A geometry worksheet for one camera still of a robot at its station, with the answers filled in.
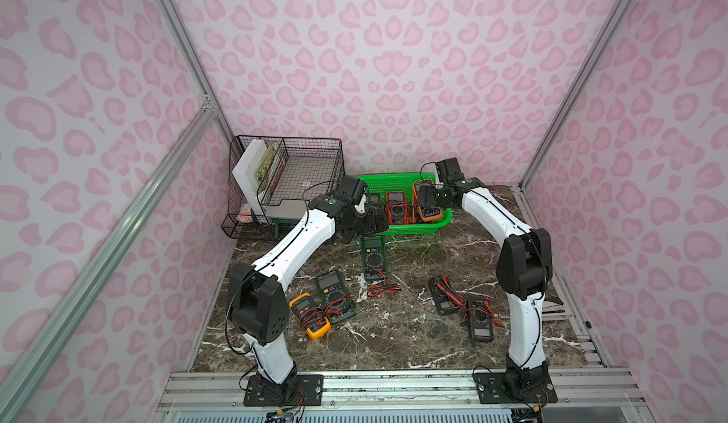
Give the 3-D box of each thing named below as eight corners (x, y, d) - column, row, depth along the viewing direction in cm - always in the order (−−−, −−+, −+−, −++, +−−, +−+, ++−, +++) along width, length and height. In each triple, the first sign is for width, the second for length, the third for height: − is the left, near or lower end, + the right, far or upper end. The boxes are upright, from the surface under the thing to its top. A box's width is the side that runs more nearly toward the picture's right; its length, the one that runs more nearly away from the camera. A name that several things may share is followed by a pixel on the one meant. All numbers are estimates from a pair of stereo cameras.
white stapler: (542, 321, 87) (546, 318, 85) (536, 303, 90) (539, 301, 88) (569, 321, 87) (572, 318, 85) (561, 303, 90) (565, 301, 88)
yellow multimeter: (314, 344, 83) (311, 339, 79) (289, 310, 89) (285, 304, 85) (334, 326, 86) (332, 321, 82) (308, 295, 92) (305, 288, 88)
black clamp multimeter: (470, 341, 82) (475, 336, 79) (463, 306, 89) (467, 300, 85) (493, 341, 82) (498, 336, 79) (484, 306, 89) (489, 300, 85)
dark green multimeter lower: (329, 326, 86) (328, 322, 83) (316, 281, 95) (314, 276, 92) (357, 315, 88) (357, 311, 85) (342, 272, 97) (340, 267, 94)
